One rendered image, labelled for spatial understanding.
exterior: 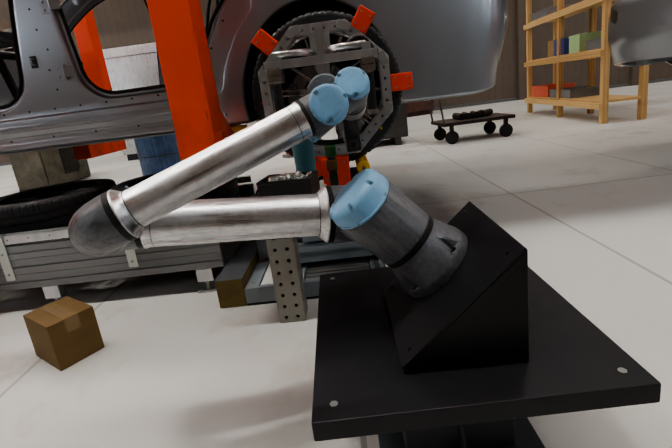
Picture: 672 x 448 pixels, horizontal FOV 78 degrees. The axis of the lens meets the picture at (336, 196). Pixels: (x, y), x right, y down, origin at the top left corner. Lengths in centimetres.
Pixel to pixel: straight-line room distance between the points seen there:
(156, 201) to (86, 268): 141
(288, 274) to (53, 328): 84
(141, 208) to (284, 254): 76
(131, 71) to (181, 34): 764
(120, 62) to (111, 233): 867
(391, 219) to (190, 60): 119
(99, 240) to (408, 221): 63
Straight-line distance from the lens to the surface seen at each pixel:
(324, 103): 92
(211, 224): 103
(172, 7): 185
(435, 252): 91
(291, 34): 179
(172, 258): 209
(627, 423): 131
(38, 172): 727
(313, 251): 193
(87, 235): 96
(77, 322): 185
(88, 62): 517
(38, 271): 243
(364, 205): 86
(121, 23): 1317
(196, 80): 180
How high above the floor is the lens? 84
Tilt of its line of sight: 14 degrees down
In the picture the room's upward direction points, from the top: 7 degrees counter-clockwise
